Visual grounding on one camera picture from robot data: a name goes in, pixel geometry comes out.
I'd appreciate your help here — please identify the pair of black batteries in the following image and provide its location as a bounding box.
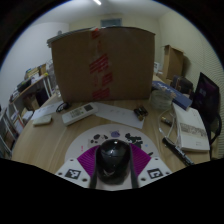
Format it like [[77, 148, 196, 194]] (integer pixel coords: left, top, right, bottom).
[[133, 104, 149, 121]]

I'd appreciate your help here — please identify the white cable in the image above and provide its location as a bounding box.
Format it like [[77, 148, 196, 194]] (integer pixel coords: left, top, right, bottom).
[[157, 107, 178, 138]]

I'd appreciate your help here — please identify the black marker pen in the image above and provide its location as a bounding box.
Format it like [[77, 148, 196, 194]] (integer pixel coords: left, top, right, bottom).
[[161, 136, 196, 167]]

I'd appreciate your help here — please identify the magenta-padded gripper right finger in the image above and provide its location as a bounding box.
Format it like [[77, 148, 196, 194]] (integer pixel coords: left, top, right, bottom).
[[128, 143, 173, 189]]

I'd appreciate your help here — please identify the white printed mouse pad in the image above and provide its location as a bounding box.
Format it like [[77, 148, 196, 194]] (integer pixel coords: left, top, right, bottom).
[[64, 123, 160, 191]]

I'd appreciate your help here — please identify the plain white remote control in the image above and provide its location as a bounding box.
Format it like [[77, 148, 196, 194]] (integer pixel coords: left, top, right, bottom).
[[31, 114, 54, 127]]

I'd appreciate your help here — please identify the blue book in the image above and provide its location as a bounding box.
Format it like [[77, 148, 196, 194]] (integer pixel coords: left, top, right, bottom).
[[151, 80, 194, 111]]

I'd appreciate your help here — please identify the dark bag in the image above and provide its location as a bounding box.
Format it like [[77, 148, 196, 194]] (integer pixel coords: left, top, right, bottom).
[[172, 75, 195, 96]]

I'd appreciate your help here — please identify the white book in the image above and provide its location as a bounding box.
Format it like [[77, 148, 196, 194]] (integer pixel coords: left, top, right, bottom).
[[172, 102, 211, 153]]

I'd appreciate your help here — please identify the tall brown cardboard box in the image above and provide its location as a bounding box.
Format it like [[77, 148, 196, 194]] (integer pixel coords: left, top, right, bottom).
[[161, 44, 185, 81]]

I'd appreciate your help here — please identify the large brown cardboard box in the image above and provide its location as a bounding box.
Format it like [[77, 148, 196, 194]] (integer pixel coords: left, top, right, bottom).
[[46, 26, 156, 104]]

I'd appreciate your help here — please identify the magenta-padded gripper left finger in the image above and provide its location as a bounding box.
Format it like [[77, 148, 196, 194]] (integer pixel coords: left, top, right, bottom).
[[54, 143, 101, 189]]

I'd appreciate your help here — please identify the white remote with display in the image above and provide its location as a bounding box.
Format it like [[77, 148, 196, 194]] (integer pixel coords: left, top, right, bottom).
[[61, 102, 99, 127]]

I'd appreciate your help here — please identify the wooden side desk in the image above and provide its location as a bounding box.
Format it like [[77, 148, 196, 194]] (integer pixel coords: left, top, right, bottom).
[[9, 72, 54, 113]]

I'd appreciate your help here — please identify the black computer mouse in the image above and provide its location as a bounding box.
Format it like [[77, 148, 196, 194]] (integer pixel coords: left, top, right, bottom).
[[95, 138, 132, 185]]

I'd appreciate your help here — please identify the clear plastic container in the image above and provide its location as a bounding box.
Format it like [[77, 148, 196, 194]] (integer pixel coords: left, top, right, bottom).
[[149, 88, 175, 111]]

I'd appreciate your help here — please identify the blank white paper sheet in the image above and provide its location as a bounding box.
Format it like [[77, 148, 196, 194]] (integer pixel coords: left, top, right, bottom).
[[94, 101, 145, 130]]

